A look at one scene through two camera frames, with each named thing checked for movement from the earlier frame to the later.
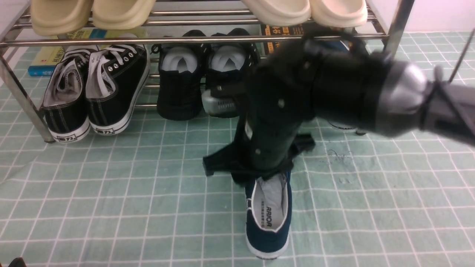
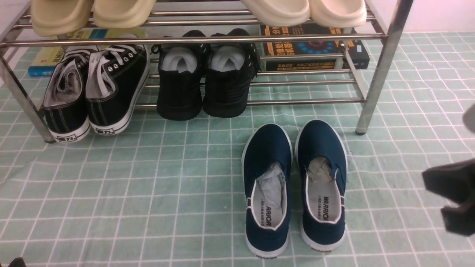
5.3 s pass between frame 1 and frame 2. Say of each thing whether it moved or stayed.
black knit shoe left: stayed
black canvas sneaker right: stayed
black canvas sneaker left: stayed
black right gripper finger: moved
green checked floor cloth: stayed
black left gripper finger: moved
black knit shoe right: stayed
